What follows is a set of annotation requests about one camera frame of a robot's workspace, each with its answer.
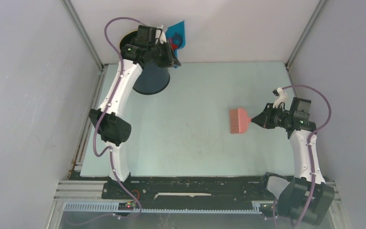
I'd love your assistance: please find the blue plastic dustpan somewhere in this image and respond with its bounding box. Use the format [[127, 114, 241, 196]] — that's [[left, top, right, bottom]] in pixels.
[[165, 21, 185, 68]]

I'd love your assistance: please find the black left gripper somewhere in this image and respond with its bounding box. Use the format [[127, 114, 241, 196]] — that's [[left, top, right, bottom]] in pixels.
[[147, 40, 180, 69]]

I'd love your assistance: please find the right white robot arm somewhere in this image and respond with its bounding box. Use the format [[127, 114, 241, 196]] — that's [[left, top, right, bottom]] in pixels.
[[251, 97, 335, 226]]

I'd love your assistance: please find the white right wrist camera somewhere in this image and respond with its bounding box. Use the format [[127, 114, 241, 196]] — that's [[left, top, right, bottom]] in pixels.
[[273, 87, 288, 108]]

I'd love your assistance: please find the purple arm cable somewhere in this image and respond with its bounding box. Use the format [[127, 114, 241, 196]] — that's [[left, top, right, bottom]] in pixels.
[[271, 84, 333, 228], [93, 17, 147, 221]]

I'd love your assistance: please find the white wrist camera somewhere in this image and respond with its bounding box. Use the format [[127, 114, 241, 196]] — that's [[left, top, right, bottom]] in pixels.
[[273, 87, 288, 108], [155, 25, 167, 44]]

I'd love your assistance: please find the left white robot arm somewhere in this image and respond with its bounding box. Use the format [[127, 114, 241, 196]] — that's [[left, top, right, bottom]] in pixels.
[[89, 25, 181, 199]]

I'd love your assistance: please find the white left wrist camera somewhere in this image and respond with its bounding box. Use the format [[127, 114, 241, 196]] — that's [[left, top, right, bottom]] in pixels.
[[155, 25, 167, 44]]

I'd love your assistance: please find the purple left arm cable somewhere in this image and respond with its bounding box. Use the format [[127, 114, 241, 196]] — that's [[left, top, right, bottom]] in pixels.
[[93, 17, 147, 221]]

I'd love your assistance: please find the grey perforated cable tray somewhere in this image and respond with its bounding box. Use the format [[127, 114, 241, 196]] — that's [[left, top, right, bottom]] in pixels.
[[63, 201, 261, 214]]

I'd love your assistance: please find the pink hand brush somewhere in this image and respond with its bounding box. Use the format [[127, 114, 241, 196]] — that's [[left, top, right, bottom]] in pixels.
[[229, 108, 252, 134]]

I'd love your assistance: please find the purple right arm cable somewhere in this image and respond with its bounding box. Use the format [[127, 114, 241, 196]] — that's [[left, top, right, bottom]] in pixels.
[[271, 84, 333, 228]]

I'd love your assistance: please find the red paper ball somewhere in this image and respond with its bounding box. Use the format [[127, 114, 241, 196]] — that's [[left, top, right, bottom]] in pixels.
[[168, 38, 178, 50]]

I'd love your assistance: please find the dark blue round trash bin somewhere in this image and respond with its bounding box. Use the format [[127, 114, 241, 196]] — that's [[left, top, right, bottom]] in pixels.
[[119, 30, 170, 95]]

